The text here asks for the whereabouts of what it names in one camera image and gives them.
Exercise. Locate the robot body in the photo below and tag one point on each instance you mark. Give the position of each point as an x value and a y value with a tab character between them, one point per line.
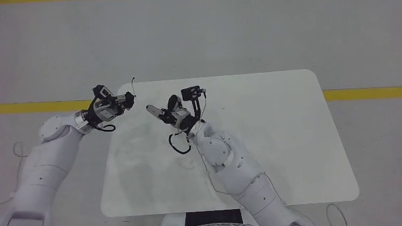
213	217

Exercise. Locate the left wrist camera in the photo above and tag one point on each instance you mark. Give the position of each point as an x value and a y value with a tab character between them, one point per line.
102	92

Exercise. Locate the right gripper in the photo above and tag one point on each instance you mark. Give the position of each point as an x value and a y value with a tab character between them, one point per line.
179	116

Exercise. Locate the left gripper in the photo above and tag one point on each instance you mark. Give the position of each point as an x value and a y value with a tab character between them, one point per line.
105	110

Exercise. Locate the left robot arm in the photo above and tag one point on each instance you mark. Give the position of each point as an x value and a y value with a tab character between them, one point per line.
44	169

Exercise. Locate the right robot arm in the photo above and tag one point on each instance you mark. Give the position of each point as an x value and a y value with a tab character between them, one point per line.
238	169

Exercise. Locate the thin black zip tie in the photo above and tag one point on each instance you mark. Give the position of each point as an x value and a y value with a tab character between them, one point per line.
133	85

